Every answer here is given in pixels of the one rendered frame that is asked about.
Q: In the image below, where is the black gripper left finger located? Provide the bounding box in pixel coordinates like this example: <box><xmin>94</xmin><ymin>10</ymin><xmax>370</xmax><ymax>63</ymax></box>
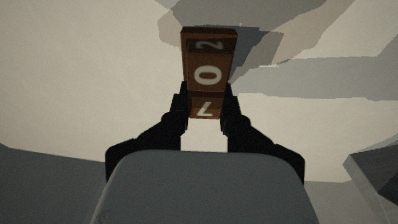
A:
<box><xmin>105</xmin><ymin>81</ymin><xmax>189</xmax><ymax>184</ymax></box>

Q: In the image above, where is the brown wooden cube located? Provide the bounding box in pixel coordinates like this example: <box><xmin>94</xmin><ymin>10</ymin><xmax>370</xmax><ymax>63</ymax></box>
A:
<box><xmin>187</xmin><ymin>90</ymin><xmax>224</xmax><ymax>119</ymax></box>
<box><xmin>185</xmin><ymin>39</ymin><xmax>233</xmax><ymax>92</ymax></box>

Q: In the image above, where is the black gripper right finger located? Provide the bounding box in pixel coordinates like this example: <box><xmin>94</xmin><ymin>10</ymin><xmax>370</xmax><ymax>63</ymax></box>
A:
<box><xmin>220</xmin><ymin>83</ymin><xmax>305</xmax><ymax>186</ymax></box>

